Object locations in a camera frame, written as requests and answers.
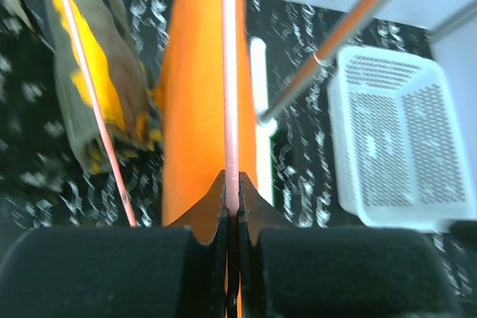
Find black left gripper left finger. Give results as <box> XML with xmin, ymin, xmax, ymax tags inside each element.
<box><xmin>1</xmin><ymin>174</ymin><xmax>227</xmax><ymax>317</ymax></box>

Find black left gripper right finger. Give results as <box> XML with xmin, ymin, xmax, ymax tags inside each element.
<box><xmin>238</xmin><ymin>173</ymin><xmax>464</xmax><ymax>317</ymax></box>

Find orange trousers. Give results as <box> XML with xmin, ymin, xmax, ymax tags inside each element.
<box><xmin>154</xmin><ymin>0</ymin><xmax>258</xmax><ymax>225</ymax></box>

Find pink hanger with orange trousers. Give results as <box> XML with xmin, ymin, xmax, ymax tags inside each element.
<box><xmin>222</xmin><ymin>0</ymin><xmax>239</xmax><ymax>216</ymax></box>

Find camouflage yellow trousers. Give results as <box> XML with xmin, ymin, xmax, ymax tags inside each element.
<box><xmin>43</xmin><ymin>0</ymin><xmax>162</xmax><ymax>174</ymax></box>

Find pink hanger with camouflage trousers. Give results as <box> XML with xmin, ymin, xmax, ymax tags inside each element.
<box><xmin>61</xmin><ymin>0</ymin><xmax>137</xmax><ymax>227</ymax></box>

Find black marble pattern mat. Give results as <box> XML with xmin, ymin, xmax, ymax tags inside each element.
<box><xmin>1</xmin><ymin>0</ymin><xmax>476</xmax><ymax>299</ymax></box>

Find white plastic basket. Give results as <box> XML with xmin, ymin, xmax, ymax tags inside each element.
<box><xmin>328</xmin><ymin>45</ymin><xmax>476</xmax><ymax>232</ymax></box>

